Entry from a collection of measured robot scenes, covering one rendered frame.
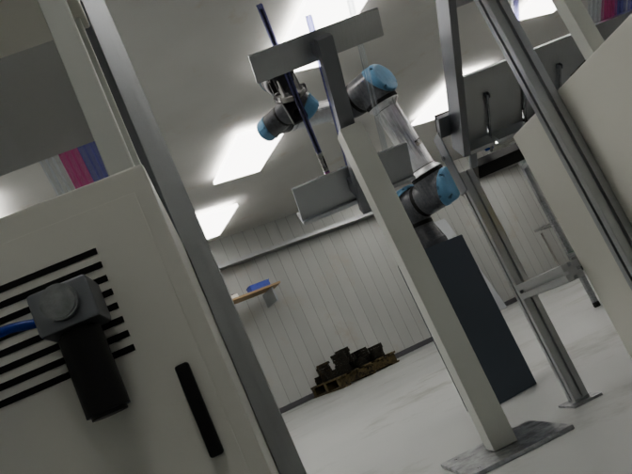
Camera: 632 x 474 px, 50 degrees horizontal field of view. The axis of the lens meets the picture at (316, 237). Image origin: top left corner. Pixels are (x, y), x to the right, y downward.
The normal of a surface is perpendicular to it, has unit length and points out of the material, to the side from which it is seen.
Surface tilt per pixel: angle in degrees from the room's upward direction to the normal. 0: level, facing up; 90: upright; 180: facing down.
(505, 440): 90
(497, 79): 138
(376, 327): 90
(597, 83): 90
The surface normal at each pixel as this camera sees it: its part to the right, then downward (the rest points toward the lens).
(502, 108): 0.36, 0.50
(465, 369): 0.07, -0.22
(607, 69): -0.91, 0.39
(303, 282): 0.33, -0.33
